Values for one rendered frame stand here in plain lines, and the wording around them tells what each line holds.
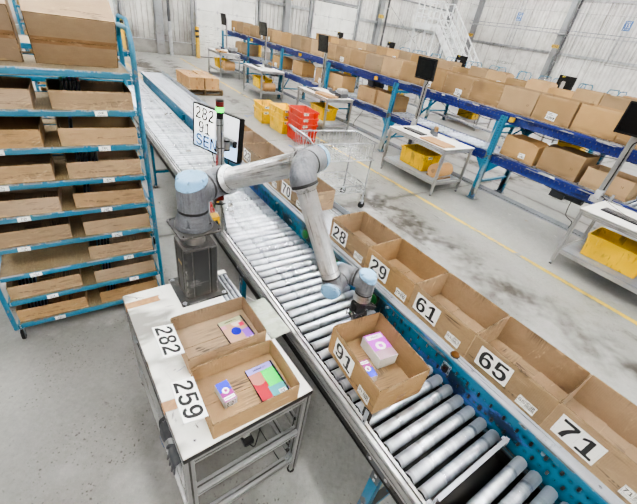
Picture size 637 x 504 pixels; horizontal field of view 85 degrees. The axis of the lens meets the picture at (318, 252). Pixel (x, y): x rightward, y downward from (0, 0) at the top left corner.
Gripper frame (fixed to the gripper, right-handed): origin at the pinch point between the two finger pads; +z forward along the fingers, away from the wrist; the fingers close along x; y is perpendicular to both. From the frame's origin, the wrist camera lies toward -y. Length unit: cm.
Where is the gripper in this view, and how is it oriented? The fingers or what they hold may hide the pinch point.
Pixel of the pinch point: (356, 325)
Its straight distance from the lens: 194.1
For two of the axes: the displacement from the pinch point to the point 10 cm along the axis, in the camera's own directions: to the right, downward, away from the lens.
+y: -8.3, 2.0, -5.2
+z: -1.4, 8.2, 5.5
